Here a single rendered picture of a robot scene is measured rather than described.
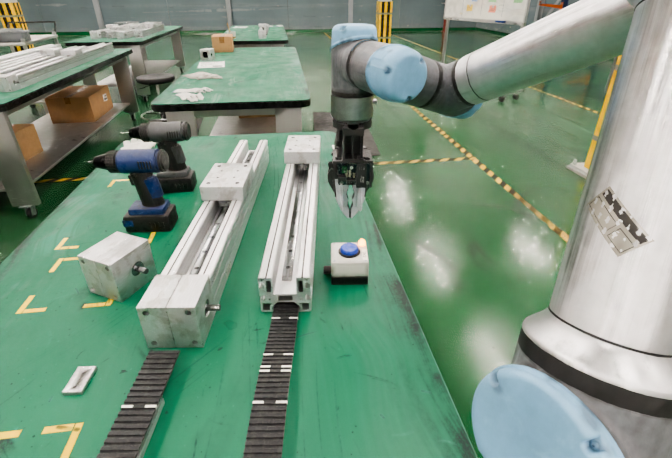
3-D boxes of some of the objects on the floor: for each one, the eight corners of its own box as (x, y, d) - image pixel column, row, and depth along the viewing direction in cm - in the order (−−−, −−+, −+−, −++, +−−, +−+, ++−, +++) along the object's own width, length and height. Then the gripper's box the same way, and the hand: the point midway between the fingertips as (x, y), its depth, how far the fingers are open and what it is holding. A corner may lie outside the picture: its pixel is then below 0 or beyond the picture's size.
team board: (426, 83, 660) (441, -59, 568) (449, 80, 680) (467, -58, 588) (498, 103, 542) (531, -72, 450) (523, 99, 563) (560, -69, 471)
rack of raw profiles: (523, 49, 1040) (544, -52, 936) (556, 48, 1050) (580, -52, 946) (619, 71, 752) (665, -71, 648) (662, 70, 762) (714, -70, 658)
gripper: (326, 126, 68) (327, 234, 78) (380, 126, 68) (374, 233, 78) (327, 113, 75) (328, 212, 85) (375, 112, 75) (370, 212, 85)
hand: (349, 210), depth 84 cm, fingers closed
